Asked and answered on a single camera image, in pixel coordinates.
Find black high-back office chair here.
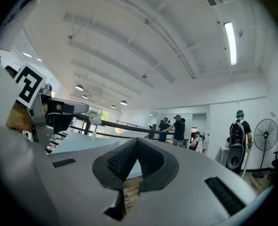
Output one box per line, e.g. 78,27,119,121
189,130,204,153

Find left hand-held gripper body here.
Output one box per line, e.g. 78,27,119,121
4,63,56,148

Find person's left hand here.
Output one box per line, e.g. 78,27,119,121
6,102,32,132

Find black metal railing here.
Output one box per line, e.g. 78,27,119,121
69,113,175,142

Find beige cloth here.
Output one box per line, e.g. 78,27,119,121
190,137,204,153

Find black standing fan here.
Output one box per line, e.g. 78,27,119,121
252,118,278,179

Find white side table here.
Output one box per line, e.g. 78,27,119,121
214,145,253,179

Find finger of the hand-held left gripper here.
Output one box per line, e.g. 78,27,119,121
47,97,90,136

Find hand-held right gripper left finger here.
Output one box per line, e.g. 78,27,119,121
48,137,139,226

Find fluorescent tube ceiling light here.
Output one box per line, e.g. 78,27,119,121
223,21,238,66

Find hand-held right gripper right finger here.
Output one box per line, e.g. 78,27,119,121
126,137,260,226

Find black round-holed device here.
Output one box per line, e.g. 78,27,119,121
225,144,246,175

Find large glass window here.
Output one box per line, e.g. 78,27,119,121
86,108,110,125

